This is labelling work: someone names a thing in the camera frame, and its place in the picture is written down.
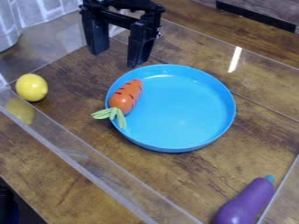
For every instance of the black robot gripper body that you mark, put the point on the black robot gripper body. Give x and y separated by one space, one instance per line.
106 11

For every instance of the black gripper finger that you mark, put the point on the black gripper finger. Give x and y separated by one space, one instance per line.
96 32
140 43

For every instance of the orange toy carrot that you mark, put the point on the orange toy carrot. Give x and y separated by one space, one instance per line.
122 102

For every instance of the blue round plastic tray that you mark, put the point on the blue round plastic tray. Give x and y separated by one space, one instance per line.
184 111

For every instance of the white grid curtain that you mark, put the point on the white grid curtain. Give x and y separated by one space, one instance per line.
20 14

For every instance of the yellow toy lemon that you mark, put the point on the yellow toy lemon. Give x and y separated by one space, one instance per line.
31 87

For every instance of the purple toy eggplant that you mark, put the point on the purple toy eggplant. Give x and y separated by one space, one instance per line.
243 208

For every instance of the clear acrylic barrier wall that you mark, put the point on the clear acrylic barrier wall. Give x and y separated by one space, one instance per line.
131 192

